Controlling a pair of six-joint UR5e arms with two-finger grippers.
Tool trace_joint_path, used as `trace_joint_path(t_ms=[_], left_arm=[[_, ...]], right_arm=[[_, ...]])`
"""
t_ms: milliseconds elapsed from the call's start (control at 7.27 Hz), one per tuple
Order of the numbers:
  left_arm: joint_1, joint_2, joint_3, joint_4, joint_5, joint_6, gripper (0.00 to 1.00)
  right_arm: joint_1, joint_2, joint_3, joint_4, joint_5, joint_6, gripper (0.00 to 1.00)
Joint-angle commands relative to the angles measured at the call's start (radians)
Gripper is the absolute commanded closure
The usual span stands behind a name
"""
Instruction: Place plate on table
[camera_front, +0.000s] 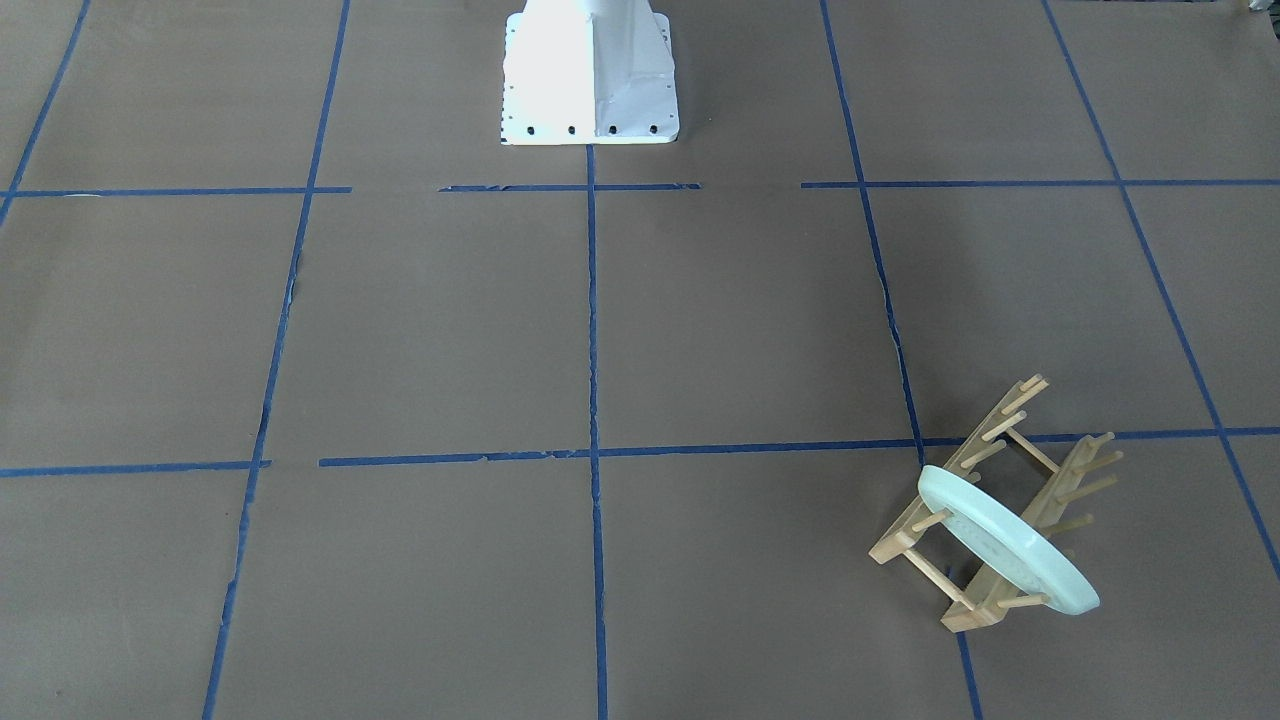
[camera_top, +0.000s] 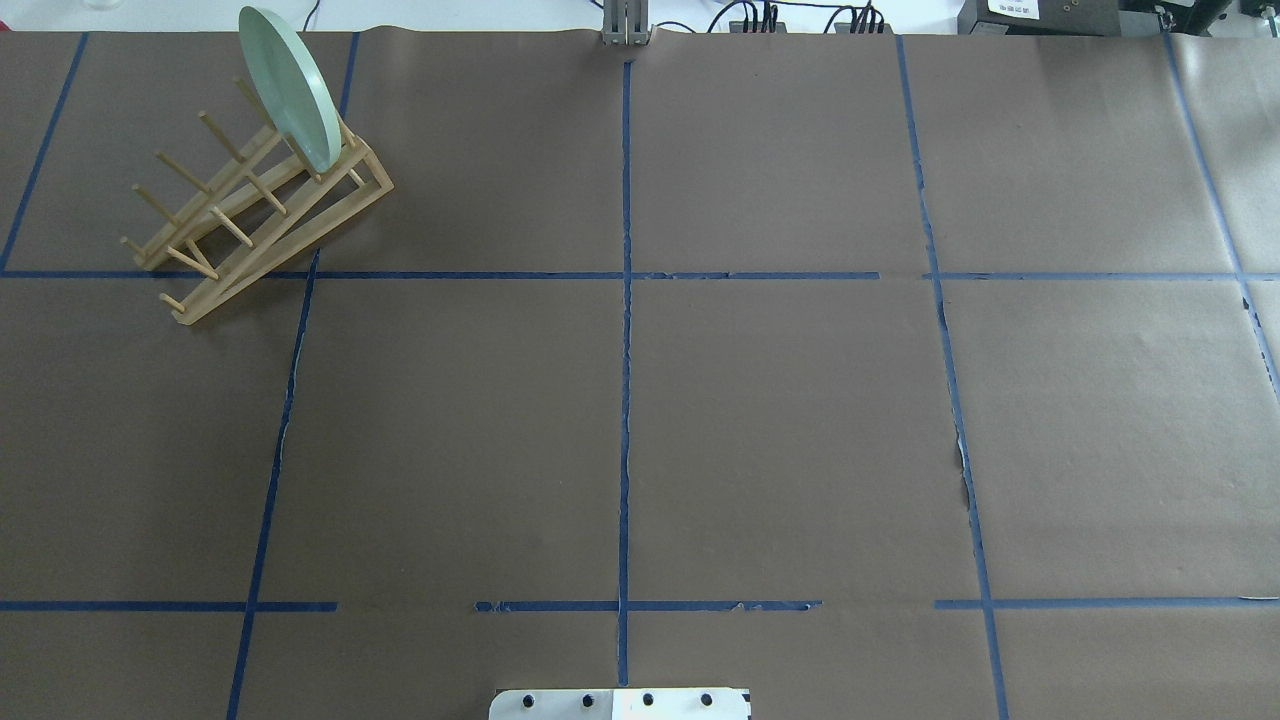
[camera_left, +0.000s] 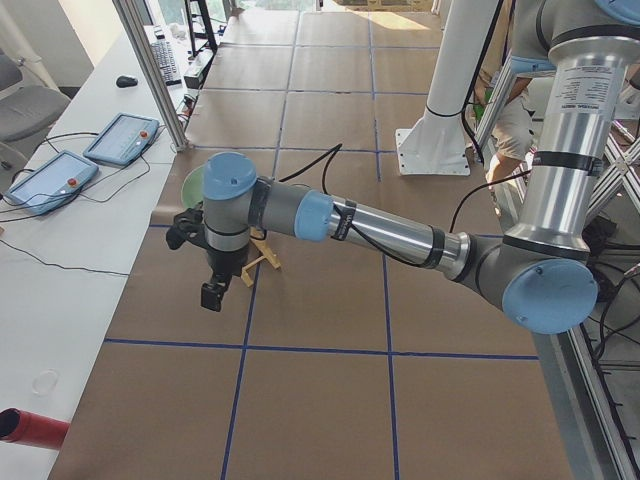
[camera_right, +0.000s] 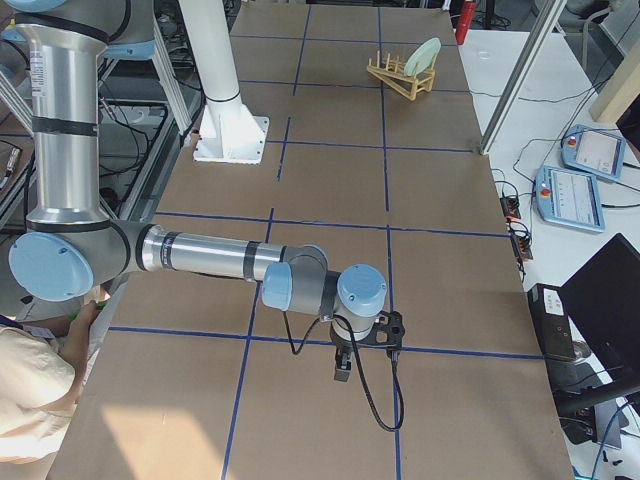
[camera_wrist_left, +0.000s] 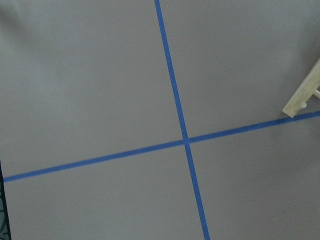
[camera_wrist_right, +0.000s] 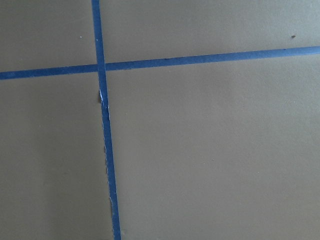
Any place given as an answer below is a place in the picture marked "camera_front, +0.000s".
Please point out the wooden dish rack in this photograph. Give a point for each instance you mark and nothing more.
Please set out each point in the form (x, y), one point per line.
(987, 598)

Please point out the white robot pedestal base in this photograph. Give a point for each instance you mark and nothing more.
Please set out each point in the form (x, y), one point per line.
(588, 73)

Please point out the light green plate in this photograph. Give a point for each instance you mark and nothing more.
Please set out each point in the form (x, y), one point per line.
(1005, 543)

